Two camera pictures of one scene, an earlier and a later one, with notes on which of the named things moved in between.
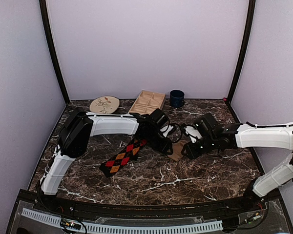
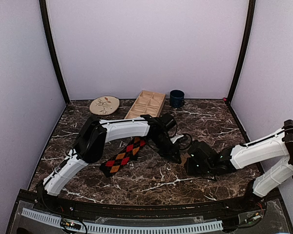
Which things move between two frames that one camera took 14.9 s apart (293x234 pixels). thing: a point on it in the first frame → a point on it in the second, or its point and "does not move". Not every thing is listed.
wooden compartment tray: (147, 101) does not move
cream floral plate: (105, 104) does not move
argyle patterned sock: (130, 153) does not move
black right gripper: (193, 154) → (189, 168)
